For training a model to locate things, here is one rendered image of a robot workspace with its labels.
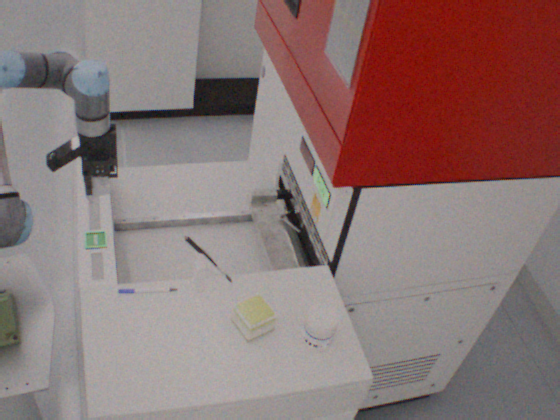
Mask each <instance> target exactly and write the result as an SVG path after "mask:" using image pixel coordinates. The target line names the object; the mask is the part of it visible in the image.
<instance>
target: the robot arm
mask: <svg viewBox="0 0 560 420"><path fill-rule="evenodd" d="M107 67H108V66H107V65H106V64H105V63H104V62H102V61H96V60H93V59H86V60H83V61H82V62H80V61H78V60H77V59H75V57H74V56H72V55H70V54H69V53H68V52H66V51H65V52H63V51H62V50H60V49H54V50H51V51H50V52H47V53H46V54H44V53H38V52H36V53H32V52H26V51H25V52H20V51H13V50H9V49H4V50H3V51H1V50H0V94H1V93H2V92H3V88H4V89H14V88H24V89H30V88H35V89H46V88H47V89H57V90H60V91H62V92H64V93H65V94H66V95H67V96H69V97H70V98H73V100H74V104H75V113H76V114H75V122H76V129H77V131H78V136H76V137H74V138H73V139H71V140H69V141H67V142H66V143H65V144H63V145H61V146H59V147H58V148H57V149H55V150H53V151H51V152H49V153H48V154H47V156H46V160H47V167H48V168H49V169H50V170H51V171H52V172H55V171H57V170H58V169H60V168H62V167H63V166H65V165H67V164H68V163H70V162H71V161H73V160H75V159H76V158H78V157H81V158H82V159H81V168H82V177H84V180H85V189H86V196H87V200H88V201H89V202H90V203H94V202H93V199H94V198H96V197H99V196H103V195H107V194H109V193H111V188H110V187H108V186H105V185H107V184H109V183H110V181H111V180H110V178H118V173H112V172H116V169H115V166H116V167H117V172H118V156H117V137H116V126H117V125H116V124H110V111H109V110H110V95H109V86H110V83H111V81H110V78H109V71H108V68H107ZM2 130H3V127H2V122H1V119H0V249H2V248H6V247H8V248H10V247H13V246H15V245H21V244H23V243H25V242H26V240H27V239H28V238H29V236H30V234H31V230H32V226H33V215H32V211H31V206H30V205H29V203H28V202H27V201H25V200H20V197H19V191H18V190H16V189H14V187H13V186H12V183H11V180H10V170H9V166H8V162H7V152H6V148H5V140H4V135H3V132H2Z"/></svg>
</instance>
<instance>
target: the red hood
mask: <svg viewBox="0 0 560 420"><path fill-rule="evenodd" d="M254 28H255V30H256V32H257V34H258V36H259V38H260V40H261V42H262V44H263V45H264V47H265V49H266V51H267V54H268V56H269V58H270V60H271V62H272V63H273V65H274V67H275V69H276V71H277V73H278V75H279V78H280V80H281V82H282V84H283V86H284V88H285V90H286V92H287V94H288V96H289V98H290V100H291V103H292V105H293V106H294V108H295V110H296V112H297V114H298V116H299V118H300V120H301V122H302V124H303V128H304V130H305V132H306V134H307V136H309V138H310V140H311V142H312V144H313V146H314V148H315V151H316V153H317V155H318V157H319V159H320V161H321V163H322V165H323V167H324V169H325V171H326V173H327V176H328V178H329V180H330V182H331V184H332V187H333V188H347V187H363V186H380V185H396V184H413V183H428V182H443V181H459V180H474V179H475V180H490V179H504V178H518V177H533V176H536V177H546V176H560V0H257V6H256V14H255V21H254Z"/></svg>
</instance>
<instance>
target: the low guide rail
mask: <svg viewBox="0 0 560 420"><path fill-rule="evenodd" d="M113 220H114V231H122V230H134V229H147V228H161V227H174V226H186V225H200V224H214V223H227V222H240V221H253V220H252V217H251V214H250V211H249V210H237V211H223V212H207V213H193V214H178V215H165V216H151V217H136V218H123V219H113Z"/></svg>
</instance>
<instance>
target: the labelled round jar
mask: <svg viewBox="0 0 560 420"><path fill-rule="evenodd" d="M338 321H340V314H339V312H338V310H337V309H336V308H335V307H334V306H332V305H330V304H328V303H325V304H315V305H313V306H312V307H311V308H310V309H309V311H308V314H307V318H306V321H305V323H304V326H303V330H302V334H301V342H302V344H303V345H304V347H305V348H307V349H308V350H310V351H312V352H323V351H326V350H327V349H328V348H329V347H330V344H331V342H332V339H333V336H334V333H335V330H336V327H337V324H338Z"/></svg>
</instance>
